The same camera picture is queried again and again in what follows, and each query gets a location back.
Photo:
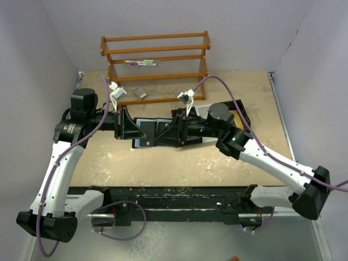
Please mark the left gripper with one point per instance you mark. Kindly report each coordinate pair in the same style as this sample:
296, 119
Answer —
126, 128

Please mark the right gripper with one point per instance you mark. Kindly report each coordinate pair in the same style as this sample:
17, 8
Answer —
179, 128

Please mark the dark credit card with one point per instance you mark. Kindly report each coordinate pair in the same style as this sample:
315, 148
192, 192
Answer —
149, 128

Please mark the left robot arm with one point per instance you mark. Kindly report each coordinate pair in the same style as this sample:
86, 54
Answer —
50, 216

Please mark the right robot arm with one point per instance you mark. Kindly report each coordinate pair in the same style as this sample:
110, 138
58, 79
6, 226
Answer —
304, 189

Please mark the black left bin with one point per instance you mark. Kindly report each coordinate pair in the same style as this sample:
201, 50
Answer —
190, 138

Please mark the white middle bin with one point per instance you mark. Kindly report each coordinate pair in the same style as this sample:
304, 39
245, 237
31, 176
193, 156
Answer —
203, 110

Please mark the small grey box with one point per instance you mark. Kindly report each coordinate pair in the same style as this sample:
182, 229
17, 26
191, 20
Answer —
140, 92

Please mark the wooden block in bin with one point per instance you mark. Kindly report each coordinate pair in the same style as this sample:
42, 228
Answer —
237, 120

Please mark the coloured pens on rack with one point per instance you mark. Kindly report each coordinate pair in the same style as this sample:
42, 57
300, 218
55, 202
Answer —
140, 63

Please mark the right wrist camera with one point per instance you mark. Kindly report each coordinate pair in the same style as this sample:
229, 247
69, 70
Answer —
187, 98

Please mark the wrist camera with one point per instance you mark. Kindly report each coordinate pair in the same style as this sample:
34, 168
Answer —
117, 92
187, 98

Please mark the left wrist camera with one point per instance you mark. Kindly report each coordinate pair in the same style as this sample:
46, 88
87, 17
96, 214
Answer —
117, 92

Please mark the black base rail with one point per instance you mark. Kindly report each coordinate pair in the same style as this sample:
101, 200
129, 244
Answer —
228, 205

